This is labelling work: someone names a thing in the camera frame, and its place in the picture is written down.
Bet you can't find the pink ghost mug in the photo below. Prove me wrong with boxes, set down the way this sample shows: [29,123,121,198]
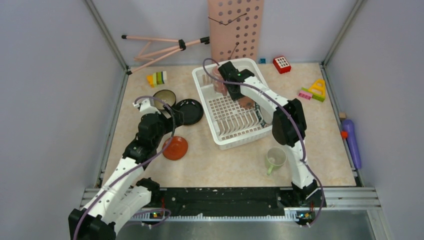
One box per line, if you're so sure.
[211,66,228,96]

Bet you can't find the orange white mug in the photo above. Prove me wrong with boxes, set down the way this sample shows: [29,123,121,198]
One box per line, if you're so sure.
[238,96,255,110]

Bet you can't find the blue floral bowl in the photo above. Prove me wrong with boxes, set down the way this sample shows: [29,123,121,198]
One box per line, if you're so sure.
[153,89,177,111]

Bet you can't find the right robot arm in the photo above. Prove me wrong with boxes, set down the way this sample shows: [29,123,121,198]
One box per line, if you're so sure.
[217,61,319,206]

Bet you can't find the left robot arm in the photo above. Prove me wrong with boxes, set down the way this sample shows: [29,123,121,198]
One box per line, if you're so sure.
[68,99,184,240]

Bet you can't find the white plastic dish rack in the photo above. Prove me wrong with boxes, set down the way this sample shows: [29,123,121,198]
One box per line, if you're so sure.
[192,58,273,150]

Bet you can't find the orange saucer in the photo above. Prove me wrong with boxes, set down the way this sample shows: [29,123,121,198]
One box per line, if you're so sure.
[162,136,189,161]

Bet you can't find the black plate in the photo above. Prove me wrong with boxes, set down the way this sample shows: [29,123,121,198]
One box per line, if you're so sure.
[174,98,204,126]

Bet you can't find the pink perforated board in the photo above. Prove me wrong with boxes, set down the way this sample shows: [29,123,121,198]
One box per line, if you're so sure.
[207,0,265,62]

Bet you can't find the striped toy block stack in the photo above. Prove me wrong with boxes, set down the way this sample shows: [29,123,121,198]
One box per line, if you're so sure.
[146,71,168,88]

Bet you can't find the red toy block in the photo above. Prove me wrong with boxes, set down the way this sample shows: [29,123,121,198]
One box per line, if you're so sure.
[272,55,292,74]

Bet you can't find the pink tripod stand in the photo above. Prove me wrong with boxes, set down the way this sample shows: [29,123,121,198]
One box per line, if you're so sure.
[121,34,210,76]

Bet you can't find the pink toy brick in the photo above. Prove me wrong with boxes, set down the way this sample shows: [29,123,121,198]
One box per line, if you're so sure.
[298,90,313,100]

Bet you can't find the yellow green toy triangle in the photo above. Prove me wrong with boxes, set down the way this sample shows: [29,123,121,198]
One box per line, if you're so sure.
[301,79,326,102]

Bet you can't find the green mug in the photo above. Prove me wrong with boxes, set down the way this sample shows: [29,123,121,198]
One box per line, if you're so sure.
[264,147,287,176]

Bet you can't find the small wooden block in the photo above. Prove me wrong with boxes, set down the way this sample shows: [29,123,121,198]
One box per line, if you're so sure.
[338,112,347,121]

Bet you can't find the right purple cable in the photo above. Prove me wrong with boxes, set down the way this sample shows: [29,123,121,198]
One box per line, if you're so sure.
[202,58,326,228]

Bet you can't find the purple cable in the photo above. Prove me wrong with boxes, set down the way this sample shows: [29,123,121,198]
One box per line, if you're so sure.
[72,96,176,240]
[202,58,326,228]

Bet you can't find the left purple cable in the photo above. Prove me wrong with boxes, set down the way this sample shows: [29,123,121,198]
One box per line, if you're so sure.
[72,96,176,240]

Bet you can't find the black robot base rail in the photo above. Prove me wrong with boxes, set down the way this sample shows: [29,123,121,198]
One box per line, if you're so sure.
[145,187,327,217]

